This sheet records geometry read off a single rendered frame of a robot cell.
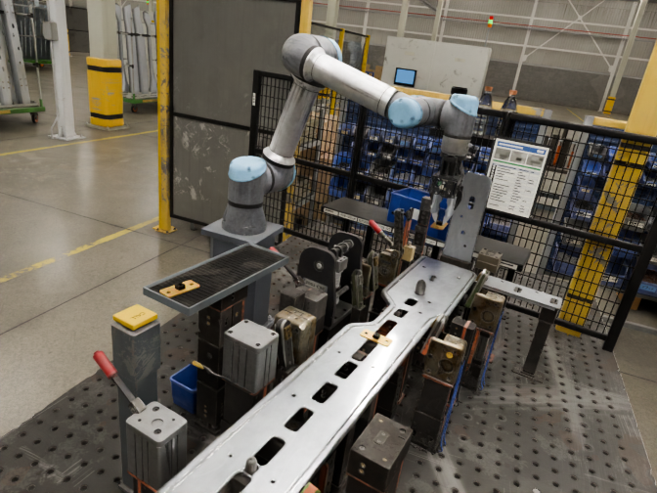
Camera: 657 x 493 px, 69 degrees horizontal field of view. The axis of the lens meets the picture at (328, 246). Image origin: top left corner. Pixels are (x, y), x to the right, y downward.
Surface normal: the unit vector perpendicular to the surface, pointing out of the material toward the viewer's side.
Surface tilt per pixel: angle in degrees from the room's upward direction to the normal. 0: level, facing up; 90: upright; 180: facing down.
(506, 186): 90
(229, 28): 89
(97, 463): 0
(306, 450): 0
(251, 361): 90
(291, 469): 0
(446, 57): 90
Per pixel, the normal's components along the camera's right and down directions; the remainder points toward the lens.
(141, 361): 0.86, 0.29
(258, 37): -0.36, 0.30
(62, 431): 0.12, -0.92
